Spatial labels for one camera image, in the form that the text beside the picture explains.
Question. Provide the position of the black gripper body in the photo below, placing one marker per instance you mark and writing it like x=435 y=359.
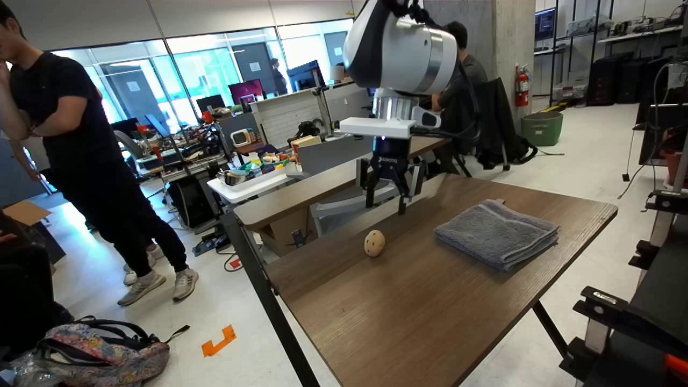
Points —
x=392 y=154

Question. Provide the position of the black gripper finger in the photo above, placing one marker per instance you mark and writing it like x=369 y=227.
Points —
x=405 y=192
x=369 y=185

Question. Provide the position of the small brown round object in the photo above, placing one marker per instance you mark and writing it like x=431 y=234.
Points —
x=374 y=243

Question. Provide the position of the grey cloth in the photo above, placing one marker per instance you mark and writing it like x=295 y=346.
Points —
x=495 y=233

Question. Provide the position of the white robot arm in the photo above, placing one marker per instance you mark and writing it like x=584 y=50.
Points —
x=416 y=57

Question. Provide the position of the white office desk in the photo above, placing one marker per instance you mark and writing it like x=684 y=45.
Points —
x=248 y=190

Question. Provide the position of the grey office chair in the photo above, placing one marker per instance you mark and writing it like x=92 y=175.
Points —
x=334 y=152

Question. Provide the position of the cardboard box with print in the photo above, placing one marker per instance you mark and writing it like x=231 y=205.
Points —
x=285 y=230

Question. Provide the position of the seated person dark clothes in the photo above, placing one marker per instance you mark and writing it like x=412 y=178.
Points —
x=468 y=77

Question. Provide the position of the light grey partition panel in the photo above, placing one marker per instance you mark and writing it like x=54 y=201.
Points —
x=285 y=115

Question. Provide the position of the black jacket on chair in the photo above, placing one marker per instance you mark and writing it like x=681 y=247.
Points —
x=500 y=121

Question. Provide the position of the dark computer monitor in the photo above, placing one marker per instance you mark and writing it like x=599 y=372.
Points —
x=305 y=76

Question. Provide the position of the red fire extinguisher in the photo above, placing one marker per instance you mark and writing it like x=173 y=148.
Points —
x=522 y=88

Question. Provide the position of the green plastic bin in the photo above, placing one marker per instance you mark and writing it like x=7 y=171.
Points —
x=542 y=129

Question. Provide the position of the purple lit monitor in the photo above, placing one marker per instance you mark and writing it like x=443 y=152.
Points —
x=248 y=91

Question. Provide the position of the orange floor tape mark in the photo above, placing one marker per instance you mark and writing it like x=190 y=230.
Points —
x=207 y=348

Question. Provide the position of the metal storage shelving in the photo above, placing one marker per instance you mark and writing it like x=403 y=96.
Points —
x=636 y=33

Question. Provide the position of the black perforated workbench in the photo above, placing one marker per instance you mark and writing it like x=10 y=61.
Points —
x=667 y=286

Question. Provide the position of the person in black clothes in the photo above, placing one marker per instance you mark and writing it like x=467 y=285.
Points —
x=77 y=143

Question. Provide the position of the colourful patterned backpack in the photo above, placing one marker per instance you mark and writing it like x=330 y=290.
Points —
x=98 y=356

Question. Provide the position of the black bulky bag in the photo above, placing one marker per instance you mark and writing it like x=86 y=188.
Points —
x=27 y=293

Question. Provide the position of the white wrist mount plate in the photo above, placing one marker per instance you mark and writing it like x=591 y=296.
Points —
x=373 y=127

